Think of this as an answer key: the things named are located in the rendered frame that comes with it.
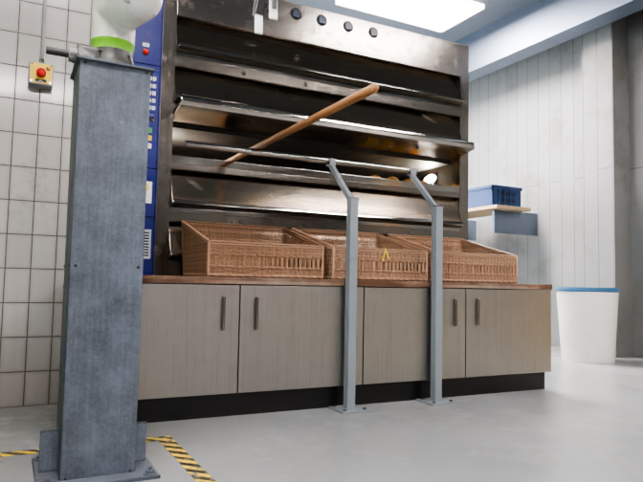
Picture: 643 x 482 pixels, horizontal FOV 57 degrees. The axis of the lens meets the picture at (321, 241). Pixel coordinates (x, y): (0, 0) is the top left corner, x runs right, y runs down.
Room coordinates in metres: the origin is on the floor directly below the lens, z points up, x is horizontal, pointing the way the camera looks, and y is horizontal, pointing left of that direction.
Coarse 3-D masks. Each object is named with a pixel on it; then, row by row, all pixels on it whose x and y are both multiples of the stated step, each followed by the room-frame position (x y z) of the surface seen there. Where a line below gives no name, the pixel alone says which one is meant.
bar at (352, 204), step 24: (192, 144) 2.58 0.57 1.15; (216, 144) 2.63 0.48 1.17; (336, 168) 2.87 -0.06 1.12; (384, 168) 3.03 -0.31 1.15; (408, 168) 3.09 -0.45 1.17; (432, 216) 2.92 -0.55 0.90; (432, 240) 2.92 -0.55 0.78; (432, 264) 2.92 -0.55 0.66; (432, 288) 2.92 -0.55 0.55; (432, 312) 2.92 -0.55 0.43; (432, 336) 2.92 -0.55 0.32; (432, 360) 2.91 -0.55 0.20; (432, 384) 2.91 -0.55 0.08; (336, 408) 2.69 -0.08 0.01; (360, 408) 2.70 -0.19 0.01
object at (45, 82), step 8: (32, 64) 2.56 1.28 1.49; (40, 64) 2.58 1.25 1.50; (48, 64) 2.59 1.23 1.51; (32, 72) 2.56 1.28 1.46; (48, 72) 2.59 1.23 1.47; (32, 80) 2.56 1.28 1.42; (40, 80) 2.58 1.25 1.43; (48, 80) 2.59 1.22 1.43; (40, 88) 2.64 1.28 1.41; (48, 88) 2.63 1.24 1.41
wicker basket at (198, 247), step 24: (192, 240) 2.71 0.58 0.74; (216, 240) 2.51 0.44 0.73; (240, 240) 3.02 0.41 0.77; (264, 240) 3.08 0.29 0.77; (288, 240) 3.09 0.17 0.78; (312, 240) 2.84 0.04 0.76; (192, 264) 2.69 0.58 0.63; (216, 264) 2.93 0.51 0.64; (240, 264) 2.99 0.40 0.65; (264, 264) 2.61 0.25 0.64; (288, 264) 3.08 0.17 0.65; (312, 264) 2.83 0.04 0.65
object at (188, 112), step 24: (192, 120) 2.97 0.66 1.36; (216, 120) 2.98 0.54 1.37; (240, 120) 3.00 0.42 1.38; (264, 120) 3.01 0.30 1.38; (288, 120) 3.03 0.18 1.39; (360, 144) 3.41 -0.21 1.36; (384, 144) 3.43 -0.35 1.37; (408, 144) 3.45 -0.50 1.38; (432, 144) 3.48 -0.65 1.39; (456, 144) 3.52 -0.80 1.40
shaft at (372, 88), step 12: (372, 84) 1.85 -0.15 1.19; (348, 96) 1.98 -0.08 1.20; (360, 96) 1.92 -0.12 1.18; (324, 108) 2.14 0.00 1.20; (336, 108) 2.06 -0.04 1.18; (300, 120) 2.32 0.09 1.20; (312, 120) 2.23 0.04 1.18; (288, 132) 2.43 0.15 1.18; (264, 144) 2.66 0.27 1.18; (240, 156) 2.94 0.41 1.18
